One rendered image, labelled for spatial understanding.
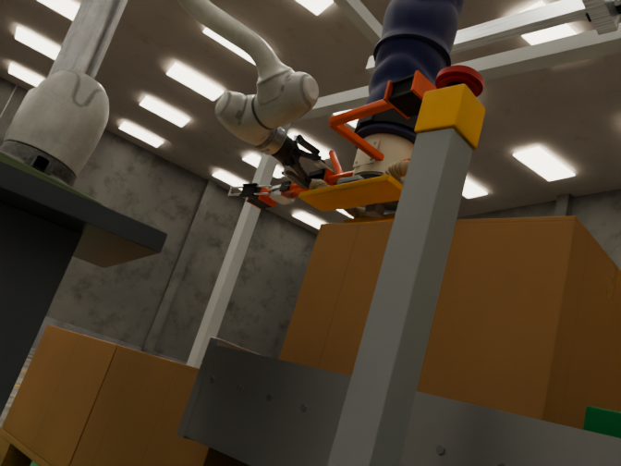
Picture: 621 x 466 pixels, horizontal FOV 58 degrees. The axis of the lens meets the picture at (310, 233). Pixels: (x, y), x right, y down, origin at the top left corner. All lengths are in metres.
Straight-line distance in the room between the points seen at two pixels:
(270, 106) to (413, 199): 0.75
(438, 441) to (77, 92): 0.97
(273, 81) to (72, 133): 0.49
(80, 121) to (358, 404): 0.85
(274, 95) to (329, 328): 0.59
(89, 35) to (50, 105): 0.37
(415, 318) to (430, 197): 0.16
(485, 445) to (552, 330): 0.24
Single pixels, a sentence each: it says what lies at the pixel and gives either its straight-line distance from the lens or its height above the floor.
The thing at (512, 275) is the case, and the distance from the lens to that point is 1.03.
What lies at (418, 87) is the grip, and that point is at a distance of 1.24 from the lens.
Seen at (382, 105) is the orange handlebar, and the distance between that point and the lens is 1.32.
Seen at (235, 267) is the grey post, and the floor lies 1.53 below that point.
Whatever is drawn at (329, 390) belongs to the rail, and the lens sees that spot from 0.98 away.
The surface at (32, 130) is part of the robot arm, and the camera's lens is 1.27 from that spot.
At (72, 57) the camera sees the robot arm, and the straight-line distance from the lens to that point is 1.57.
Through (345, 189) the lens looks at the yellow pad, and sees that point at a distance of 1.47.
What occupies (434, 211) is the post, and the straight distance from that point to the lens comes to 0.75.
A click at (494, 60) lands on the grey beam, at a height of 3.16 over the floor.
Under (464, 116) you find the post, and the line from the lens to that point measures 0.82.
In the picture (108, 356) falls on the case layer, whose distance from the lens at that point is 1.93.
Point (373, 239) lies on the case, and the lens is 1.23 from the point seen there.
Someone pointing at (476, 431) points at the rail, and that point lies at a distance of 0.83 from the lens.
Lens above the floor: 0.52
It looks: 17 degrees up
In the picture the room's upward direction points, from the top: 18 degrees clockwise
